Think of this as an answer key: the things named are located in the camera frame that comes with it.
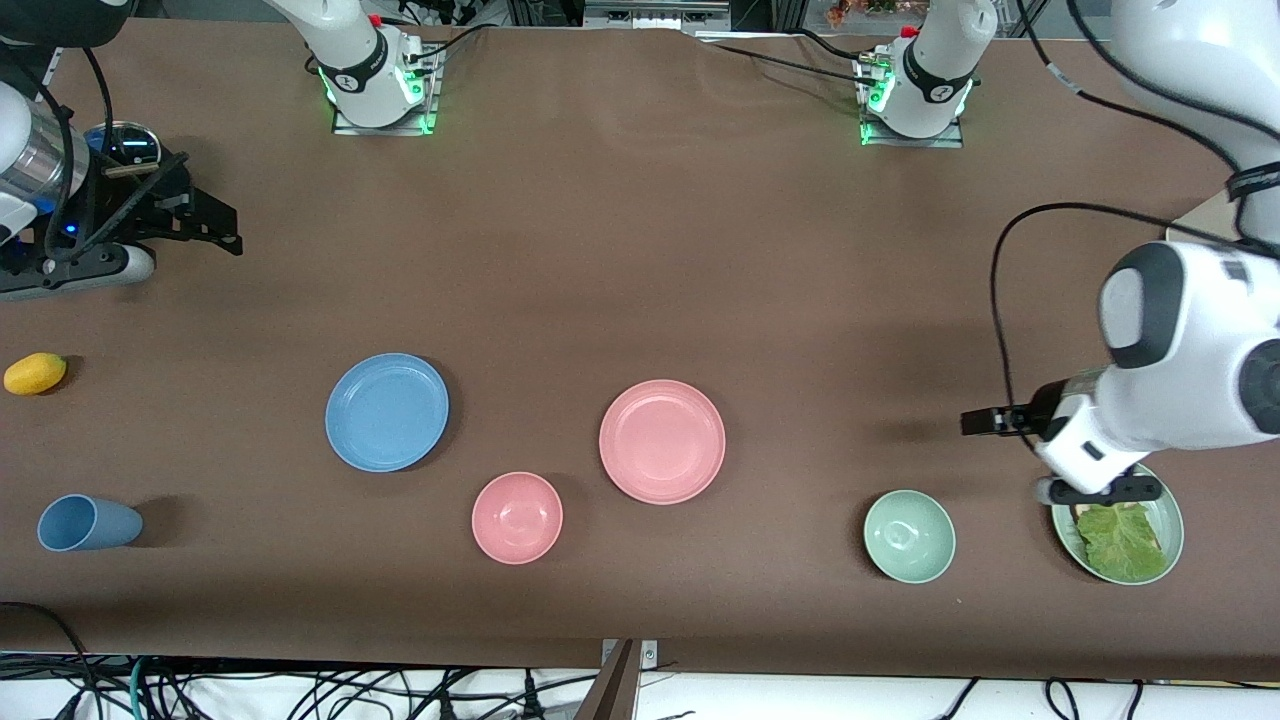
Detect blue plate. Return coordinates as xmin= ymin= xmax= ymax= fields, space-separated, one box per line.
xmin=325 ymin=353 xmax=451 ymax=473

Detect pink plate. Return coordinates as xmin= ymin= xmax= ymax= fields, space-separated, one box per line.
xmin=599 ymin=379 xmax=727 ymax=506

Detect bread slice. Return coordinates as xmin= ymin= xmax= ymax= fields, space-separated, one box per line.
xmin=1070 ymin=503 xmax=1161 ymax=549

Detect small green bowl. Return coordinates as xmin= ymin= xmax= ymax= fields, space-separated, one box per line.
xmin=863 ymin=489 xmax=957 ymax=585

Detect green lettuce leaf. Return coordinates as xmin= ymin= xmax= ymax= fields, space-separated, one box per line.
xmin=1075 ymin=503 xmax=1171 ymax=583

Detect green plate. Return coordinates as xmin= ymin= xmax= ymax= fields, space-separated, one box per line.
xmin=1050 ymin=462 xmax=1185 ymax=586

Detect yellow lemon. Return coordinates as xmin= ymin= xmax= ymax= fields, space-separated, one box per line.
xmin=3 ymin=352 xmax=68 ymax=396

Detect white power strip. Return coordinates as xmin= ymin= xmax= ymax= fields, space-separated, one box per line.
xmin=395 ymin=0 xmax=481 ymax=26

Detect blue cup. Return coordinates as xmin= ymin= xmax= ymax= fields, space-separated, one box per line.
xmin=37 ymin=494 xmax=144 ymax=553

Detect brown table cover mat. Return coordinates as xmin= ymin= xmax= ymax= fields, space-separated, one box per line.
xmin=0 ymin=18 xmax=1280 ymax=683

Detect small pink bowl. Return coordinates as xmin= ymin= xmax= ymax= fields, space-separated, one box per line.
xmin=471 ymin=471 xmax=564 ymax=566

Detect orange flowers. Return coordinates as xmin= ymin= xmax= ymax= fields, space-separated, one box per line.
xmin=825 ymin=0 xmax=931 ymax=28

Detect black pot with blue handle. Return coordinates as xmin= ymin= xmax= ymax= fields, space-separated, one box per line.
xmin=85 ymin=120 xmax=161 ymax=167

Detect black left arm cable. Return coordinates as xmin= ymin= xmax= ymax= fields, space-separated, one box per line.
xmin=988 ymin=0 xmax=1280 ymax=433

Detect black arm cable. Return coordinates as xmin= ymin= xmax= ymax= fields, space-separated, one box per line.
xmin=988 ymin=0 xmax=1280 ymax=433
xmin=0 ymin=40 xmax=113 ymax=263

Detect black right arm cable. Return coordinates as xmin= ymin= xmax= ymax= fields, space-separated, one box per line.
xmin=0 ymin=40 xmax=113 ymax=263

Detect black base cable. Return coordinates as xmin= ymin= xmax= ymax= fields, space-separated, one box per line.
xmin=690 ymin=30 xmax=881 ymax=86
xmin=400 ymin=22 xmax=491 ymax=63

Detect dark brown post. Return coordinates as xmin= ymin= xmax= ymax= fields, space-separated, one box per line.
xmin=573 ymin=640 xmax=641 ymax=720

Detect aluminium frame beam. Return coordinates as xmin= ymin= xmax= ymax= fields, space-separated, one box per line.
xmin=583 ymin=0 xmax=733 ymax=31

